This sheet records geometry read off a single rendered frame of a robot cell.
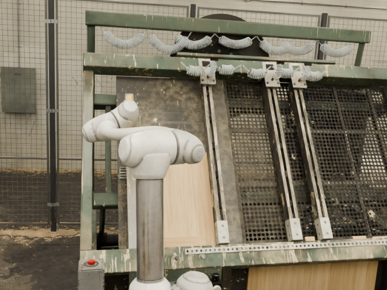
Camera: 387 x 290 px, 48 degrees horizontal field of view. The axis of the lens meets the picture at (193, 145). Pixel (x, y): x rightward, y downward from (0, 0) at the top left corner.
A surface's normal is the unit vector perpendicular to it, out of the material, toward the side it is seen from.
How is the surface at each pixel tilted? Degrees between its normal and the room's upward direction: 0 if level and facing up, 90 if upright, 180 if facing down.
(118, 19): 90
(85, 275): 90
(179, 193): 55
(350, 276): 90
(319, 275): 90
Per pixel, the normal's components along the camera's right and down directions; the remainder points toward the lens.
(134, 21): 0.21, 0.20
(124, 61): 0.20, -0.40
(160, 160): 0.55, 0.11
